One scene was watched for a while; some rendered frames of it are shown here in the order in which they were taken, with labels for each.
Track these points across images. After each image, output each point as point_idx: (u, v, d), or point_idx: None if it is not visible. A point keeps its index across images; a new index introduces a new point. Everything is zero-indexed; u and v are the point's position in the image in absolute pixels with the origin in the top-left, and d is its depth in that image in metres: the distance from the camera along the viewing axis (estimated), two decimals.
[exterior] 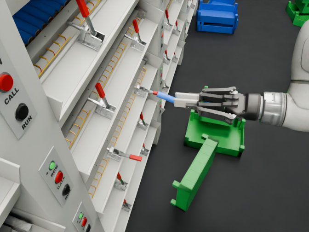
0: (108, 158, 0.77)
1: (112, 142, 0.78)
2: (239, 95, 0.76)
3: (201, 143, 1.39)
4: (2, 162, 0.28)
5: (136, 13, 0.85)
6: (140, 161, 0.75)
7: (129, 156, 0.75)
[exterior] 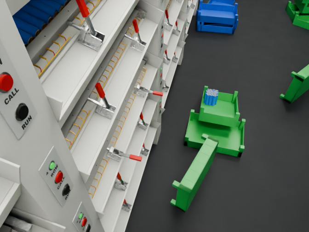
0: (108, 158, 0.77)
1: (112, 142, 0.78)
2: None
3: (201, 143, 1.39)
4: (2, 162, 0.28)
5: (136, 13, 0.85)
6: (140, 161, 0.75)
7: (129, 156, 0.75)
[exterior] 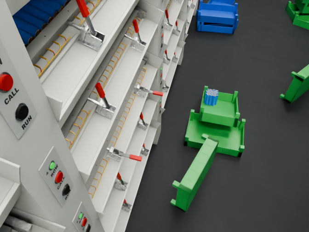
0: (108, 158, 0.77)
1: (112, 142, 0.78)
2: None
3: (201, 143, 1.39)
4: (2, 162, 0.28)
5: (136, 13, 0.85)
6: (140, 161, 0.75)
7: (129, 156, 0.75)
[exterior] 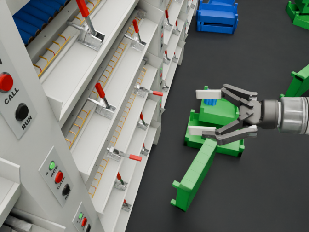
0: (108, 158, 0.77)
1: (112, 142, 0.78)
2: (253, 124, 0.68)
3: (201, 143, 1.39)
4: (2, 162, 0.28)
5: (136, 13, 0.85)
6: (140, 161, 0.75)
7: (129, 156, 0.75)
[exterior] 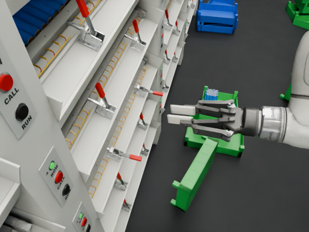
0: (108, 158, 0.77)
1: (112, 142, 0.78)
2: (236, 110, 0.72)
3: (201, 143, 1.39)
4: (2, 162, 0.28)
5: (136, 13, 0.85)
6: (140, 161, 0.75)
7: (129, 156, 0.75)
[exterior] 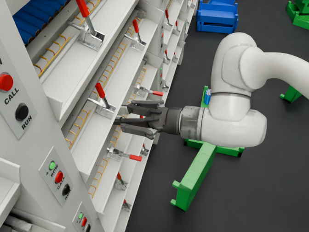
0: (108, 158, 0.77)
1: (112, 142, 0.78)
2: (163, 109, 0.75)
3: (201, 143, 1.39)
4: (2, 162, 0.28)
5: (136, 13, 0.85)
6: (140, 161, 0.75)
7: (129, 156, 0.75)
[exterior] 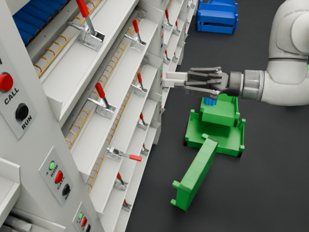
0: (108, 158, 0.77)
1: (108, 140, 0.78)
2: (220, 91, 0.81)
3: (201, 143, 1.39)
4: (2, 162, 0.28)
5: (136, 13, 0.85)
6: (140, 161, 0.75)
7: (129, 156, 0.75)
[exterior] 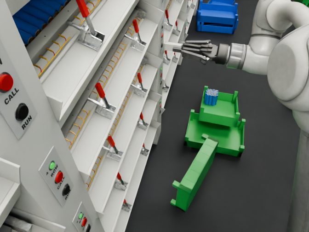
0: (108, 158, 0.77)
1: (106, 139, 0.78)
2: (210, 59, 0.98)
3: (201, 143, 1.39)
4: (2, 162, 0.28)
5: (136, 13, 0.85)
6: (108, 139, 0.71)
7: (111, 146, 0.74)
